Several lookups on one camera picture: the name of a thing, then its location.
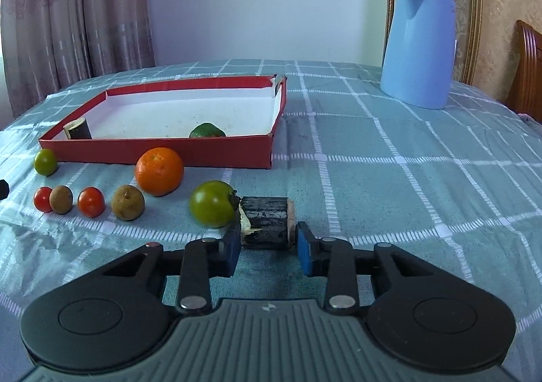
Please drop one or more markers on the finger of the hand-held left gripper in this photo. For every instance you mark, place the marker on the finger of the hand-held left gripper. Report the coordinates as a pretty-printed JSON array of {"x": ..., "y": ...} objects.
[{"x": 3, "y": 189}]

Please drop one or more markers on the small green tomato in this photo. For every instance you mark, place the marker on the small green tomato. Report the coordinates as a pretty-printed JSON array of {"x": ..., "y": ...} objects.
[{"x": 45, "y": 162}]

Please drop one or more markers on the large brown longan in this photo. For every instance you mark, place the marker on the large brown longan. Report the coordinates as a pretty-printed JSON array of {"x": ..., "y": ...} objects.
[{"x": 128, "y": 203}]

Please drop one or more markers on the green checked tablecloth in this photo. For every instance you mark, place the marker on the green checked tablecloth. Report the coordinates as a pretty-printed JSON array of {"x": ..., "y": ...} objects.
[{"x": 381, "y": 174}]

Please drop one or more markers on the gold ornate frame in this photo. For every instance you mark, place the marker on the gold ornate frame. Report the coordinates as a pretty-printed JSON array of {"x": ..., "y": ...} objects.
[{"x": 476, "y": 5}]

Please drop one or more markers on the red cardboard box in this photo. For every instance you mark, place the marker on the red cardboard box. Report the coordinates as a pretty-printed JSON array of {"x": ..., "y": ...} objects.
[{"x": 169, "y": 151}]

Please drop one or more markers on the grey cloth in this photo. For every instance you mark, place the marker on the grey cloth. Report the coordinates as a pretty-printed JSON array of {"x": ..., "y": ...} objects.
[{"x": 529, "y": 117}]

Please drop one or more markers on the orange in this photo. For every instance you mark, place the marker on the orange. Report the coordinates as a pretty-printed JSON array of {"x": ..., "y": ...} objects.
[{"x": 159, "y": 171}]

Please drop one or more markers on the large green tomato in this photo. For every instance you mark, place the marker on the large green tomato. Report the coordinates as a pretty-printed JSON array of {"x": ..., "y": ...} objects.
[{"x": 209, "y": 204}]

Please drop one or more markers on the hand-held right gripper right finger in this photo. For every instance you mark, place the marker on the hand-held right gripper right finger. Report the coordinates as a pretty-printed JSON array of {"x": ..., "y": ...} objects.
[{"x": 304, "y": 250}]

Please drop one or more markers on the small brown longan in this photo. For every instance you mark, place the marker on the small brown longan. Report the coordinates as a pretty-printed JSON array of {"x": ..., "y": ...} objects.
[{"x": 61, "y": 200}]

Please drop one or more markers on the dark sugarcane piece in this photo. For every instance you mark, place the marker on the dark sugarcane piece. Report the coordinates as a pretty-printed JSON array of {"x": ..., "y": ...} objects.
[
  {"x": 80, "y": 130},
  {"x": 266, "y": 217}
]

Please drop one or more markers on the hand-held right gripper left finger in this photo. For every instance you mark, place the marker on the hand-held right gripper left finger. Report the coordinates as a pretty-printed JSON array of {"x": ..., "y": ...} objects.
[{"x": 232, "y": 250}]

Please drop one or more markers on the wooden chair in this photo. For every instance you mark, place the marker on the wooden chair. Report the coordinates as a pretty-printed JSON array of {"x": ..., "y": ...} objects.
[{"x": 527, "y": 68}]

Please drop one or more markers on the blue electric kettle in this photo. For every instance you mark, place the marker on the blue electric kettle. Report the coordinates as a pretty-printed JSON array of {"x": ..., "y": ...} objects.
[{"x": 417, "y": 47}]

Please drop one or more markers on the pink patterned curtain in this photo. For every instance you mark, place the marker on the pink patterned curtain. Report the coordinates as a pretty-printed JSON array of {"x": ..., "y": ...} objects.
[{"x": 76, "y": 5}]

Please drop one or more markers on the red cherry tomato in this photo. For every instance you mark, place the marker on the red cherry tomato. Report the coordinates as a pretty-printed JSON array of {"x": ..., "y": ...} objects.
[
  {"x": 41, "y": 199},
  {"x": 91, "y": 202}
]

